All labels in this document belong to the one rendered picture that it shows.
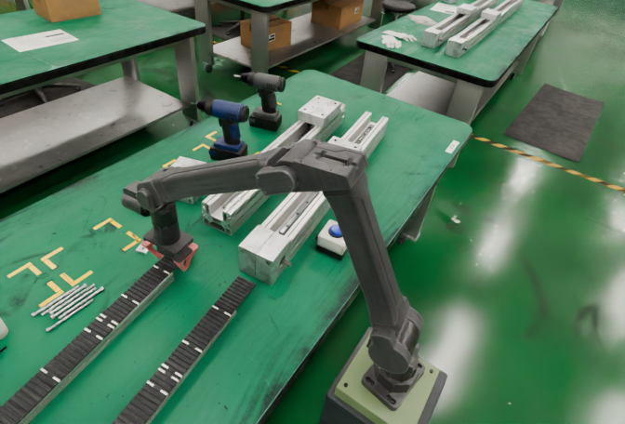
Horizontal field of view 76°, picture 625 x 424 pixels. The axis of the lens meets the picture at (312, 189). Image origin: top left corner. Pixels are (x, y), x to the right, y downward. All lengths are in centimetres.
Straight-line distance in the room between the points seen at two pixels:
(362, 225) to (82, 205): 95
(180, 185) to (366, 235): 38
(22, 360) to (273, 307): 53
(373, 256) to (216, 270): 54
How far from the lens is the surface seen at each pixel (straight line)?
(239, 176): 69
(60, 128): 295
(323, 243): 111
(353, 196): 59
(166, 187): 84
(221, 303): 99
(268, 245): 101
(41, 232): 132
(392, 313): 73
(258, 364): 94
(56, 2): 294
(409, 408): 91
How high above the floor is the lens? 162
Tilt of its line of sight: 39 degrees down
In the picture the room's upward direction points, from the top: 7 degrees clockwise
